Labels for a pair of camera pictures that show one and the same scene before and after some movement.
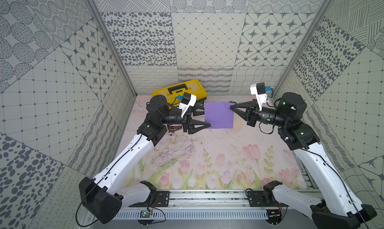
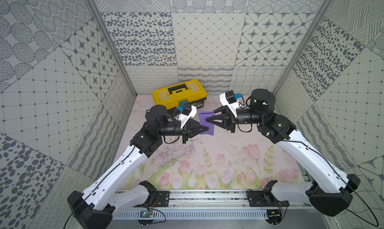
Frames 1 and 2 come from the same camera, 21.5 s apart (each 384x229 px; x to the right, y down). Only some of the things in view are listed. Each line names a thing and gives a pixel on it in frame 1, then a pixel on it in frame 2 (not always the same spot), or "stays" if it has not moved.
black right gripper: [250, 115] to [228, 119]
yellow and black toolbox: [174, 94] stays
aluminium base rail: [254, 204] stays
